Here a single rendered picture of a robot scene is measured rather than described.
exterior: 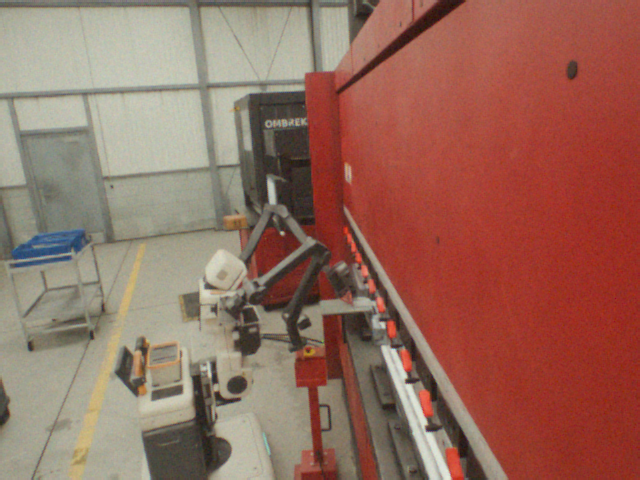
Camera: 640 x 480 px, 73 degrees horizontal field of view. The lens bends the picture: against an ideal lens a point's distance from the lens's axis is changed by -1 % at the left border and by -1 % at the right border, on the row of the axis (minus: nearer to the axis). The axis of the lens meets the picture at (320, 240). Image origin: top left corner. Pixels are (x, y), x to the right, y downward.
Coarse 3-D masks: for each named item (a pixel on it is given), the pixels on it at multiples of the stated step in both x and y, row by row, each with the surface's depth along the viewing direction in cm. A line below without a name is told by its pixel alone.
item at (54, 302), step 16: (48, 256) 412; (80, 256) 438; (96, 272) 510; (48, 288) 500; (64, 288) 505; (80, 288) 427; (96, 288) 486; (16, 304) 412; (32, 304) 453; (48, 304) 460; (64, 304) 457; (80, 304) 453; (32, 320) 420; (32, 336) 432
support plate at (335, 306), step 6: (324, 300) 246; (330, 300) 246; (336, 300) 246; (342, 300) 245; (348, 300) 244; (354, 300) 244; (324, 306) 239; (330, 306) 238; (336, 306) 238; (342, 306) 237; (348, 306) 237; (324, 312) 231; (330, 312) 231; (336, 312) 230; (342, 312) 230; (348, 312) 230; (354, 312) 231
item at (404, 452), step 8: (392, 424) 157; (400, 424) 157; (392, 432) 153; (400, 432) 152; (392, 440) 151; (400, 440) 148; (408, 440) 148; (400, 448) 145; (408, 448) 145; (400, 456) 141; (408, 456) 141; (400, 464) 139; (408, 464) 138; (416, 464) 138; (416, 472) 134
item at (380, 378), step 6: (372, 366) 195; (372, 372) 192; (378, 372) 190; (384, 372) 189; (378, 378) 185; (384, 378) 185; (378, 384) 181; (384, 384) 181; (378, 390) 177; (390, 390) 177; (378, 396) 178; (390, 396) 173; (384, 402) 169; (390, 402) 169; (384, 408) 169; (390, 408) 169
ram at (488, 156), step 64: (512, 0) 55; (576, 0) 43; (384, 64) 136; (448, 64) 80; (512, 64) 57; (576, 64) 44; (384, 128) 144; (448, 128) 83; (512, 128) 58; (576, 128) 45; (384, 192) 154; (448, 192) 86; (512, 192) 60; (576, 192) 46; (384, 256) 164; (448, 256) 89; (512, 256) 61; (576, 256) 47; (448, 320) 93; (512, 320) 63; (576, 320) 47; (512, 384) 64; (576, 384) 48; (512, 448) 66; (576, 448) 49
